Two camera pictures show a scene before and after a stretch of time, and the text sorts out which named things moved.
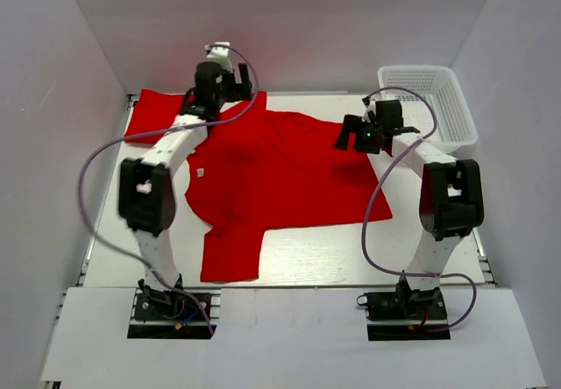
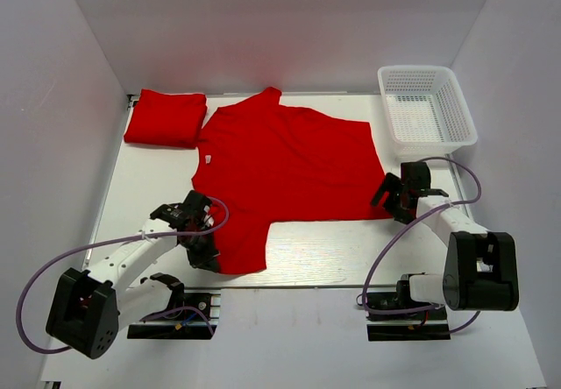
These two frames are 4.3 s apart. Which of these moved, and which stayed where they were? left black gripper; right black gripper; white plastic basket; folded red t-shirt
Moved: left black gripper; right black gripper
Stayed: white plastic basket; folded red t-shirt
